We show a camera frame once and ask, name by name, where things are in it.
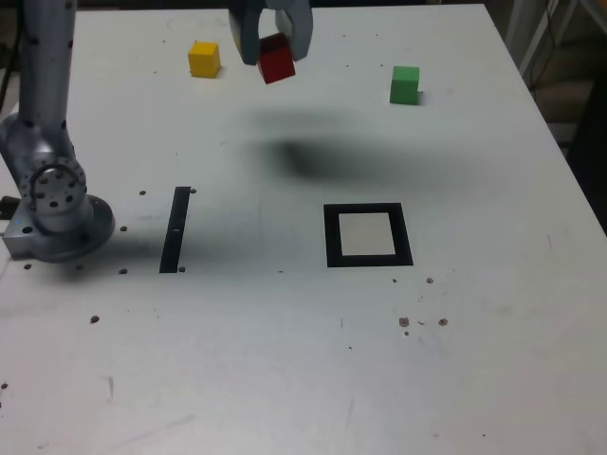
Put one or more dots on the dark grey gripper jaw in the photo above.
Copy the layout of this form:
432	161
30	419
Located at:
247	38

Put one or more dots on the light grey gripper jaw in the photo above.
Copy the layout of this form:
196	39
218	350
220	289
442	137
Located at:
301	23

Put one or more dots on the red cube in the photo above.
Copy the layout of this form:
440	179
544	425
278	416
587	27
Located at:
277	66

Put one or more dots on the yellow cube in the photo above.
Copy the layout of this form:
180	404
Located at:
204	59

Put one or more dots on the green cube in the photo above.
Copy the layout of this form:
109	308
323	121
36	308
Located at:
404	87

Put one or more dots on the black tape square outline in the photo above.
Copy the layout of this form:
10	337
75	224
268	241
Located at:
332	237

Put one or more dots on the black tape strip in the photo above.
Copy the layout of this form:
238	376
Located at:
174	227

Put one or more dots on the white metal frame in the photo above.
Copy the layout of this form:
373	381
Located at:
532	47

